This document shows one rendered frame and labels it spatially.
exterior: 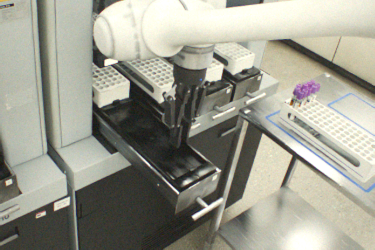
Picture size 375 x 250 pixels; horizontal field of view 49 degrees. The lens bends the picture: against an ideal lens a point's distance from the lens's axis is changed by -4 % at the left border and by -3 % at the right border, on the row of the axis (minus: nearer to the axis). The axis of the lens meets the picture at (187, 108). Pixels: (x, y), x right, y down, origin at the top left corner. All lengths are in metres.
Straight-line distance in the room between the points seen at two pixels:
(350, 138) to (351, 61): 2.20
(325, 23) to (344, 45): 2.66
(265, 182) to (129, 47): 1.60
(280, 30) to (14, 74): 0.57
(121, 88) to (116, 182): 0.27
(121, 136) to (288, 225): 0.84
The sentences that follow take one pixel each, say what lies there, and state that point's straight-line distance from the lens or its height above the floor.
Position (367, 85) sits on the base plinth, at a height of 0.03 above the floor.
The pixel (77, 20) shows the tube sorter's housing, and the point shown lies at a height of 1.09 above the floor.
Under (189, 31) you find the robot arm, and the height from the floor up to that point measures 1.22.
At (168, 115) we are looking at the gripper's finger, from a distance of 0.97.
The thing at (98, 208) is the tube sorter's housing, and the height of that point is 0.55.
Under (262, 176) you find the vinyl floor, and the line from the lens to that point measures 2.24.
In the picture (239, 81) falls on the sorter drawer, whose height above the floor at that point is 0.81.
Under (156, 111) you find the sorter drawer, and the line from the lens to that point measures 1.18.
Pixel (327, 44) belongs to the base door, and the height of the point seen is 0.19.
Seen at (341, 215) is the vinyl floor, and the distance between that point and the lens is 2.23.
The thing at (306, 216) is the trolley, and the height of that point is 0.28.
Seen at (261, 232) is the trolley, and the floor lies 0.28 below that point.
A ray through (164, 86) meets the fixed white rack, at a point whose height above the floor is 0.87.
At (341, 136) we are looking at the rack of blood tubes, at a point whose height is 0.88.
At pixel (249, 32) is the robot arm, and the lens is 0.65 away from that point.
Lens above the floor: 1.50
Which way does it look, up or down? 36 degrees down
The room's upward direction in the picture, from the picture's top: 9 degrees clockwise
